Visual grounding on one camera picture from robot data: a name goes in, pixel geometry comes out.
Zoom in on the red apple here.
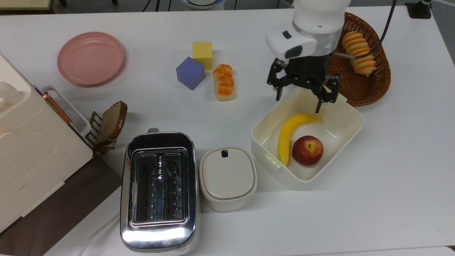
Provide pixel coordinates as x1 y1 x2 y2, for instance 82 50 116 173
292 135 324 167

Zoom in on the cream countertop oven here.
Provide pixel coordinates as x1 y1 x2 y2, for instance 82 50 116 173
0 53 93 233

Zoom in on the blue white robot base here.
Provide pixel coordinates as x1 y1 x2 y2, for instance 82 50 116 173
181 0 225 10

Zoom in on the yellow foam cube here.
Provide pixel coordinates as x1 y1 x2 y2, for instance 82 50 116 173
192 42 214 70

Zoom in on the brown wicker basket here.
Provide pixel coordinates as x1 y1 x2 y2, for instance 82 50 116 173
325 12 391 107

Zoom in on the white toaster cable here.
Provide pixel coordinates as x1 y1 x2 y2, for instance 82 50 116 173
77 212 121 256

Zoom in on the orange striped spiral bread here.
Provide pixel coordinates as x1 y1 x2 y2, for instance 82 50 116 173
342 31 376 77

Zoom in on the cream plastic container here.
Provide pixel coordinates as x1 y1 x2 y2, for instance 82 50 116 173
251 85 364 191

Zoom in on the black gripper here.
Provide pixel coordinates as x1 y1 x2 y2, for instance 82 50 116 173
267 53 342 114

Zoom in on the brown bread slice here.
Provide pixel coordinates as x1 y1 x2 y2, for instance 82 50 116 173
95 101 128 146

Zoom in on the chrome two-slot toaster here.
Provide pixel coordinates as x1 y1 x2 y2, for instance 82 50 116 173
120 128 199 255

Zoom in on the pink plate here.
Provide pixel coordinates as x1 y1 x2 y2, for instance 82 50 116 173
57 32 125 87

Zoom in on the white lidded pot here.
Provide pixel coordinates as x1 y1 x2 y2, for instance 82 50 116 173
199 146 258 212

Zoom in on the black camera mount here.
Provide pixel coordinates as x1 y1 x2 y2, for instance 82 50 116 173
405 0 433 19

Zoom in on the brass toast rack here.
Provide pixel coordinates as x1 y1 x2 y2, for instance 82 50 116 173
85 111 117 154

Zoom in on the yellow banana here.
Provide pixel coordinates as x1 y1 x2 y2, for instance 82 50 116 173
277 113 323 166

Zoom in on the purple foam cube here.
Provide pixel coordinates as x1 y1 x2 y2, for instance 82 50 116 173
176 56 205 91

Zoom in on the dark robot cable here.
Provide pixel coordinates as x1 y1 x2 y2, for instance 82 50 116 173
333 0 398 59

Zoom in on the yellow board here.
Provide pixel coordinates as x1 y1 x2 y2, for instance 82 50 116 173
0 0 54 11

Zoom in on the orange glazed bread loaf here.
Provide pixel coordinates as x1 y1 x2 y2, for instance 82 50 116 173
213 64 235 102

